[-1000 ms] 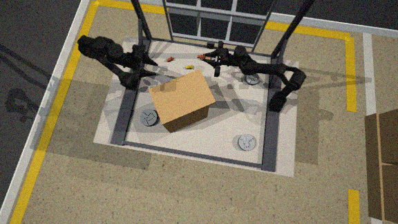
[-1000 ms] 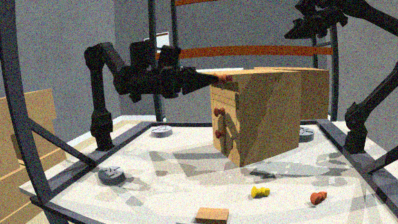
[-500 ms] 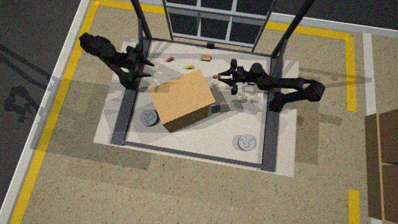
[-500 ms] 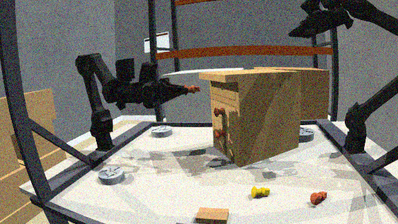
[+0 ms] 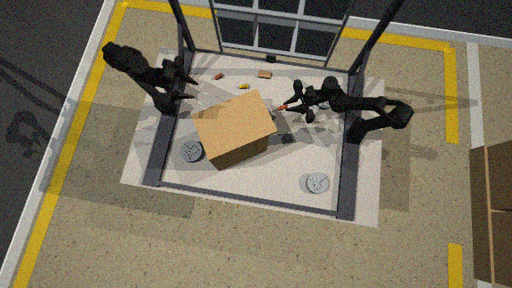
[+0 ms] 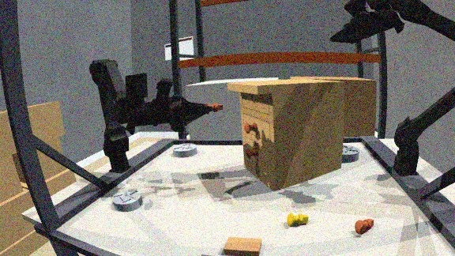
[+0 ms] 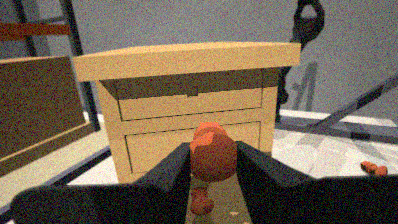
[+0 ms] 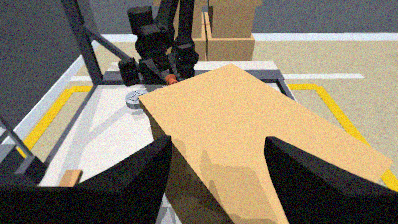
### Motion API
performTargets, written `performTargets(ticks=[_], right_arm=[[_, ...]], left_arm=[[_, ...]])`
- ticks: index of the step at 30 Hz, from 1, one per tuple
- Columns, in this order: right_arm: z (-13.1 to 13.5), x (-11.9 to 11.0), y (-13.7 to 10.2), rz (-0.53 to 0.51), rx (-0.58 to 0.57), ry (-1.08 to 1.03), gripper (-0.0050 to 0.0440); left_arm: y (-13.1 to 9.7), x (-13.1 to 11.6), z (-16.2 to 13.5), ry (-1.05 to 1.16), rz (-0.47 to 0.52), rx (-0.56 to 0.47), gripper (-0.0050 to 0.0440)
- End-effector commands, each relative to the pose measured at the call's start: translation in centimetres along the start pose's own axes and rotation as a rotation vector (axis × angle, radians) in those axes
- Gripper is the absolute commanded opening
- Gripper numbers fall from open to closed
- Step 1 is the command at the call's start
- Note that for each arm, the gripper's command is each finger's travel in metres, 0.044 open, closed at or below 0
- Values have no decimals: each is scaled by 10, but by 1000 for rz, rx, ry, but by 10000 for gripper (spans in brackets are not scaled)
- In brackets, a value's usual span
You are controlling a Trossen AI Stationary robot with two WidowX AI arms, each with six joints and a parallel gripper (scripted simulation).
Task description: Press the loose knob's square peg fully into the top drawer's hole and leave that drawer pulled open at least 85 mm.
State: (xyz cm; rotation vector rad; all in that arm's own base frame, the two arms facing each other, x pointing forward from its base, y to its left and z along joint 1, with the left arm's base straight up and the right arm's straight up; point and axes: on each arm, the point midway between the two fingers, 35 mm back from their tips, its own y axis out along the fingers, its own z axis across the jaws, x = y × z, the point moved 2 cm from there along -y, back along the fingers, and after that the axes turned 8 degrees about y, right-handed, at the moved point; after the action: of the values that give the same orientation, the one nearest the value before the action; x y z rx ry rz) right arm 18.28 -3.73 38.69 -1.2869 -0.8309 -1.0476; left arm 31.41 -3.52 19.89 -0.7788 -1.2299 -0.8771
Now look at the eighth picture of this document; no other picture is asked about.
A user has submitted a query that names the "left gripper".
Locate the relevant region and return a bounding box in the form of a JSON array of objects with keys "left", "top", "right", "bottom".
[{"left": 118, "top": 44, "right": 195, "bottom": 87}]

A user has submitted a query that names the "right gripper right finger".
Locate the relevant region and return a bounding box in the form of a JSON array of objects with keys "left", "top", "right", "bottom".
[{"left": 264, "top": 136, "right": 398, "bottom": 224}]

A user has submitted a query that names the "brown wooden chest of drawers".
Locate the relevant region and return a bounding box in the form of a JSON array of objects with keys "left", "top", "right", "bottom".
[{"left": 138, "top": 63, "right": 394, "bottom": 224}]

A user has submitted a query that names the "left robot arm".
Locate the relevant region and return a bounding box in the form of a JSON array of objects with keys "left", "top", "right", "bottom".
[{"left": 127, "top": 0, "right": 199, "bottom": 64}]

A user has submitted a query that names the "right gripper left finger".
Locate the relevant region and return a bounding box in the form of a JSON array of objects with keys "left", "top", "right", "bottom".
[{"left": 0, "top": 135, "right": 172, "bottom": 224}]

